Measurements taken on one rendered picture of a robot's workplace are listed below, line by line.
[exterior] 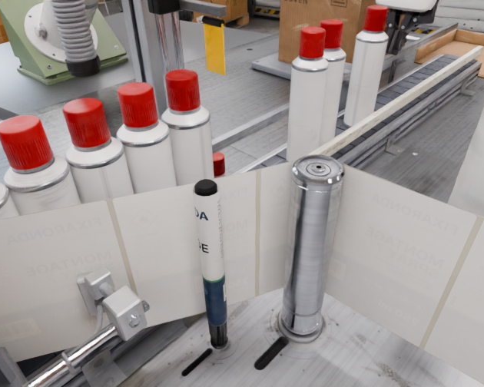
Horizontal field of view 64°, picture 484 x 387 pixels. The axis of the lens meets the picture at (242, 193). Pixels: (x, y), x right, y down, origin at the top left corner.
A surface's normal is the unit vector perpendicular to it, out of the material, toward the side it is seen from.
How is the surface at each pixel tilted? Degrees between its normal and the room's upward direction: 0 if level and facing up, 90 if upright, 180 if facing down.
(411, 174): 0
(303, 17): 90
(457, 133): 0
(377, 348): 0
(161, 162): 90
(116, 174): 90
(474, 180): 87
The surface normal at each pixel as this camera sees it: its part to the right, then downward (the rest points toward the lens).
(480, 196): -0.85, 0.32
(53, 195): 0.67, 0.44
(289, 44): -0.70, 0.44
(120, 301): -0.01, -0.80
